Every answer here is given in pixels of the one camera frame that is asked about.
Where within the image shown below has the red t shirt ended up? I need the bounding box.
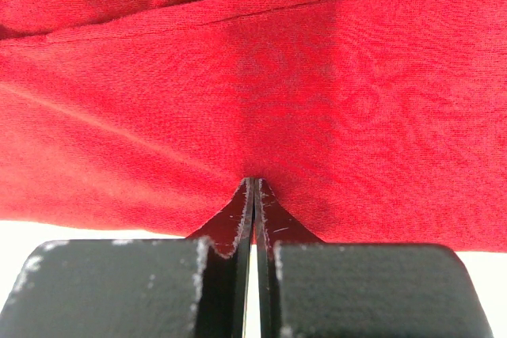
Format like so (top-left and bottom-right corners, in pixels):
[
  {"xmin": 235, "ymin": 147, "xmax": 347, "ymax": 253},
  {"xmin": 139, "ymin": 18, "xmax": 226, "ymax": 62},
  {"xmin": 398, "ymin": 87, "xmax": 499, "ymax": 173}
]
[{"xmin": 1, "ymin": 0, "xmax": 506, "ymax": 252}]

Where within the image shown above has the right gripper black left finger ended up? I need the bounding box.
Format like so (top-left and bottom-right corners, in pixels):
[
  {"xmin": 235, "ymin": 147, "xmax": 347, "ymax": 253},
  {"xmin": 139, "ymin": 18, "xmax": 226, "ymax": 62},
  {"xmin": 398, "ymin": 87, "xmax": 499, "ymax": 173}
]
[{"xmin": 1, "ymin": 178, "xmax": 254, "ymax": 337}]

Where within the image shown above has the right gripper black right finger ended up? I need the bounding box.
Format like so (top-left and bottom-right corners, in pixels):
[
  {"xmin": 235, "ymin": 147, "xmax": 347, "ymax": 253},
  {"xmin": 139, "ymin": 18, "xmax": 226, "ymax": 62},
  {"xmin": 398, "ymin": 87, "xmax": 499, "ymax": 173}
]
[{"xmin": 253, "ymin": 179, "xmax": 493, "ymax": 337}]

